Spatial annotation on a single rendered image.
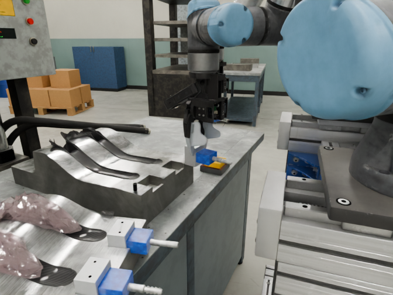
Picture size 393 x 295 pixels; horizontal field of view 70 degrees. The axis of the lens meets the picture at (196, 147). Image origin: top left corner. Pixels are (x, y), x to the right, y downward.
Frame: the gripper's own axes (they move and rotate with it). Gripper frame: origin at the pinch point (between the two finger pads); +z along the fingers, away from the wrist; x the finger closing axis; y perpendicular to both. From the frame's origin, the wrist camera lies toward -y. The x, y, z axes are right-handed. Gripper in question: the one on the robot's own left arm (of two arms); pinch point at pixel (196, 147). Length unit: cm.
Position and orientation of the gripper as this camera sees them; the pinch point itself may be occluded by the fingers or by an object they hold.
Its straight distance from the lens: 75.9
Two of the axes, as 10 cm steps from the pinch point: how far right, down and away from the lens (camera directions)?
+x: 5.6, -2.9, 7.8
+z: 0.0, 9.4, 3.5
